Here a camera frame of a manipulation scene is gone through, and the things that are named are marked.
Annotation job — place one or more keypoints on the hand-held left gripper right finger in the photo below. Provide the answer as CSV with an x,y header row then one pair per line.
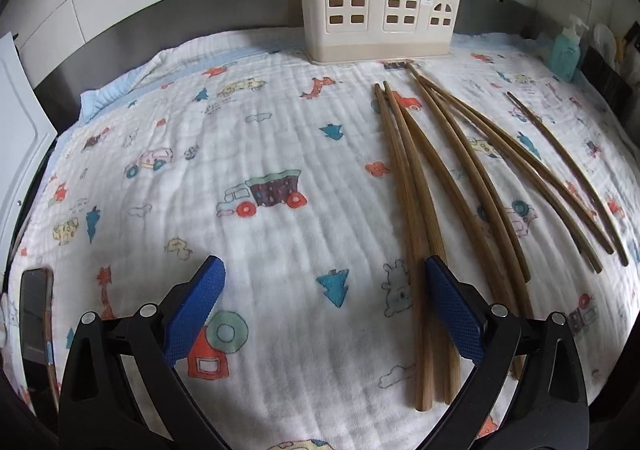
x,y
452,310

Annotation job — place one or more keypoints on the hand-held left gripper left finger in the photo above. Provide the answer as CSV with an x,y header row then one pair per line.
x,y
195,310

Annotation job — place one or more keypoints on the brown wooden chopstick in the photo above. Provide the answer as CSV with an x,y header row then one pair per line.
x,y
422,380
575,202
565,211
476,230
570,175
447,380
505,230

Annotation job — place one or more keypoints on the cream plastic utensil holder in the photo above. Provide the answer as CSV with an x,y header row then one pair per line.
x,y
375,40

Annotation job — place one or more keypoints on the black smartphone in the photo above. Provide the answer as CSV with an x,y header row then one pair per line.
x,y
35,315

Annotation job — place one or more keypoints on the cartoon printed white blanket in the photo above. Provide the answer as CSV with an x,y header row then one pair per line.
x,y
280,140

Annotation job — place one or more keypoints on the white appliance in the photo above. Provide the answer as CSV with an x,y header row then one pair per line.
x,y
20,130

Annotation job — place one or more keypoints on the teal soap pump bottle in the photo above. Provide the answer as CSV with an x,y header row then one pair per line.
x,y
565,55

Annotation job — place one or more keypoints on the black box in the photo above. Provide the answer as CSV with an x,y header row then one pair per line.
x,y
610,80

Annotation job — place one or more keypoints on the white plastic object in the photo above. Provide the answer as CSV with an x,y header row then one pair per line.
x,y
604,43

